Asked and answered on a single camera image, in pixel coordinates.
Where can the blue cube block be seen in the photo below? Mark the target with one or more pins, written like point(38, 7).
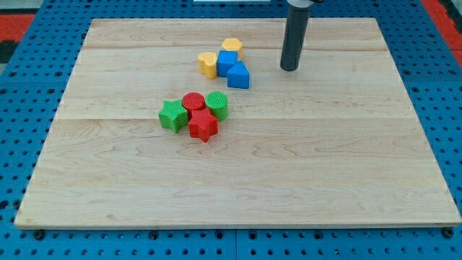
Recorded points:
point(226, 60)

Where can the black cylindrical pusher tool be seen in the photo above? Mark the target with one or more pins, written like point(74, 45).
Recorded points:
point(296, 24)

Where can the yellow hexagon block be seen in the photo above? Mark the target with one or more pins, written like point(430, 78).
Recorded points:
point(233, 44)

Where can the wooden board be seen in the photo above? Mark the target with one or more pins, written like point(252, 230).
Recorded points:
point(334, 144)

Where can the red cylinder block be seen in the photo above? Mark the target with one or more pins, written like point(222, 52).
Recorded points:
point(193, 101)

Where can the yellow heart block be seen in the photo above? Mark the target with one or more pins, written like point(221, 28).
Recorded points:
point(207, 62)

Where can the blue triangle block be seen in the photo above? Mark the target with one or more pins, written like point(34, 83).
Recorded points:
point(238, 76)

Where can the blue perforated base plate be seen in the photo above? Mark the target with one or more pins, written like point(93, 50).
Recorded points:
point(44, 53)

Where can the green cylinder block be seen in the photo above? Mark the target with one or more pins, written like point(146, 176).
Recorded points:
point(217, 102)

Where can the red star block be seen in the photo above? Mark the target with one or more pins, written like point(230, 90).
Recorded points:
point(203, 124)

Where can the green star block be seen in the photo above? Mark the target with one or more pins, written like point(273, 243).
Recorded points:
point(173, 115)

